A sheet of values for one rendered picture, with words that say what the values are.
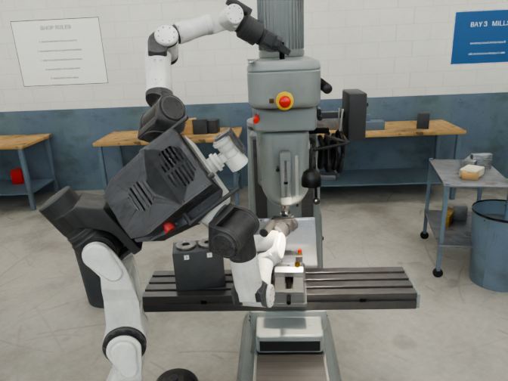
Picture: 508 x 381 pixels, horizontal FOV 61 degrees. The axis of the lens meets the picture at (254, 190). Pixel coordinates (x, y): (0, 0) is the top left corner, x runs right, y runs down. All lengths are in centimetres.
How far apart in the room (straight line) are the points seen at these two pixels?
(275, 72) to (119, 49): 488
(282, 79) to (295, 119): 19
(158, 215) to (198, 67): 489
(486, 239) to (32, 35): 585
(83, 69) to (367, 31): 381
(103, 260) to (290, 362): 90
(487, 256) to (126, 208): 310
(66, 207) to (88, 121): 519
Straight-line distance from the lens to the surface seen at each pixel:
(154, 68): 148
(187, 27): 158
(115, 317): 153
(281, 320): 195
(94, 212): 135
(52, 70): 665
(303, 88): 151
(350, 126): 199
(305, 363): 188
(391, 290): 199
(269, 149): 168
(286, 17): 188
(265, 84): 151
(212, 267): 194
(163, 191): 120
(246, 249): 132
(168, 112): 135
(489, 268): 390
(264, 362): 189
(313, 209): 226
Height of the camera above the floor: 195
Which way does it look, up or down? 19 degrees down
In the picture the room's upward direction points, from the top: 3 degrees counter-clockwise
